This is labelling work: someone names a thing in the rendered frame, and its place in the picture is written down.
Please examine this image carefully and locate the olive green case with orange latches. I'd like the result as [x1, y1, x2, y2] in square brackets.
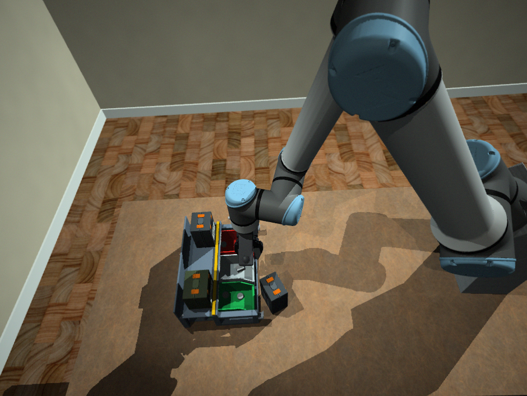
[182, 270, 214, 310]

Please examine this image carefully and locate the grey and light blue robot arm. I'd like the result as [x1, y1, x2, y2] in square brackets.
[225, 0, 527, 278]

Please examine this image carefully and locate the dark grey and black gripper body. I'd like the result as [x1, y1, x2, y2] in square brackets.
[236, 227, 259, 248]

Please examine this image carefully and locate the green open bin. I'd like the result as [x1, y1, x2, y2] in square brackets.
[218, 282, 256, 312]

